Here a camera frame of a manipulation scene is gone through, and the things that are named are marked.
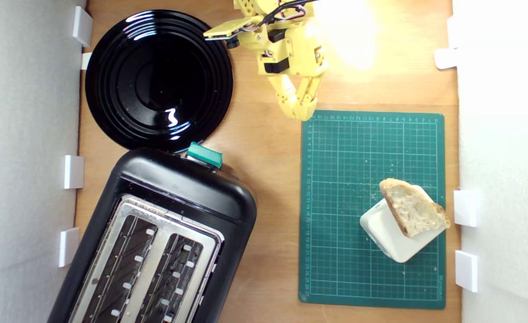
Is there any white block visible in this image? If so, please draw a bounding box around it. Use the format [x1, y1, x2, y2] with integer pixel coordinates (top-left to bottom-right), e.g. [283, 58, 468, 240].
[359, 185, 448, 263]

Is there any green toaster lever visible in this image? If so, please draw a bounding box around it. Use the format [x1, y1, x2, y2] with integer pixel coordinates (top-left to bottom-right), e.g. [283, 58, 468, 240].
[187, 142, 223, 169]

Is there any yellow wrist camera mount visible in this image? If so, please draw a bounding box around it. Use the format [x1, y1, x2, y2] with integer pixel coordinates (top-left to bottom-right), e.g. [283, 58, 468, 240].
[203, 17, 257, 49]

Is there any black two-slot toaster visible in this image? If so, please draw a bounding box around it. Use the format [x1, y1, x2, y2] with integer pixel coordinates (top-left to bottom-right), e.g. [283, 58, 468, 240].
[48, 148, 257, 323]

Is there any black camera cable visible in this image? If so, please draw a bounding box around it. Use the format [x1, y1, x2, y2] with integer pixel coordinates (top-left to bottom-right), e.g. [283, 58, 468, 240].
[264, 0, 320, 25]

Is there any black plate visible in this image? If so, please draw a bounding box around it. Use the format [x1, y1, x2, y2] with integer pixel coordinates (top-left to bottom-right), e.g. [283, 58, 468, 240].
[85, 10, 234, 152]

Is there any green cutting mat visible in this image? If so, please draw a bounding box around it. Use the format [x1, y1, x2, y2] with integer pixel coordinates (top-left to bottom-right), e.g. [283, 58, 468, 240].
[298, 110, 446, 310]

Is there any brown bread slice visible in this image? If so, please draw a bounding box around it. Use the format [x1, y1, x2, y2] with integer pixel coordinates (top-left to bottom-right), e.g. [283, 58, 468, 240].
[379, 178, 451, 238]

